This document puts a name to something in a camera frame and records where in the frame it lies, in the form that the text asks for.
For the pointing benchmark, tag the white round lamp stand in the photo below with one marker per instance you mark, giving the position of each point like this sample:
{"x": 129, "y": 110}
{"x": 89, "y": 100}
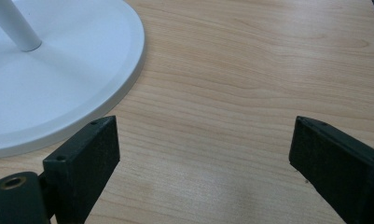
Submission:
{"x": 66, "y": 81}

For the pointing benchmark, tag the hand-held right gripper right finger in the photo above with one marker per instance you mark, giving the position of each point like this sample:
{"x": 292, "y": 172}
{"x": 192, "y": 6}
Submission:
{"x": 337, "y": 161}

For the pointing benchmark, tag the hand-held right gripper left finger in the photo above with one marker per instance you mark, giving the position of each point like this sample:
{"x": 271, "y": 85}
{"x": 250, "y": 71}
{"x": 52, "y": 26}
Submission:
{"x": 82, "y": 168}

